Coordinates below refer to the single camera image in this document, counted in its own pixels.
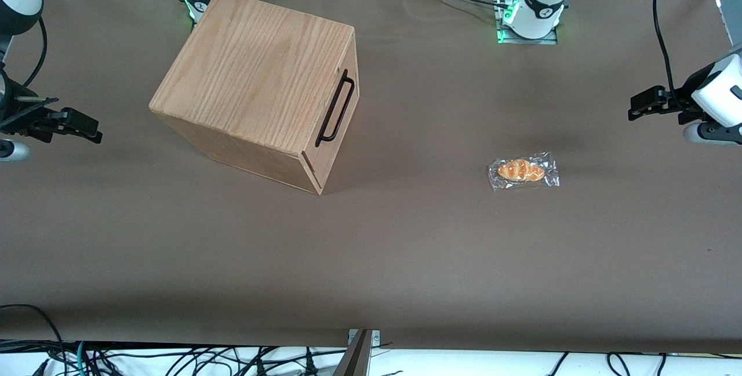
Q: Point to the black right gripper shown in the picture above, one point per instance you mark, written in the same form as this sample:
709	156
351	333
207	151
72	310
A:
18	119

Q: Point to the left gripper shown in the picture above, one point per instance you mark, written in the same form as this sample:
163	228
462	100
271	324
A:
676	101

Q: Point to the wooden drawer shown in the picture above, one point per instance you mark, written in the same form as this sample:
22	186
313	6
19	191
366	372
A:
333	112

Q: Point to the wooden drawer cabinet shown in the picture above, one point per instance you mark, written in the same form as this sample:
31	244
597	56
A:
249	75

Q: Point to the bread roll in clear wrapper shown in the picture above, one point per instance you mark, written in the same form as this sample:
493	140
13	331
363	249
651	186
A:
520	170

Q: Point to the brown table cover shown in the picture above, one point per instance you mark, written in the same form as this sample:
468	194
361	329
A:
371	248

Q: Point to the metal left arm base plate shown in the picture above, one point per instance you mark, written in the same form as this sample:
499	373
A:
548	41

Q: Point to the aluminium frame strut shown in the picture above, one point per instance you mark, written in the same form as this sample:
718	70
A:
356	358

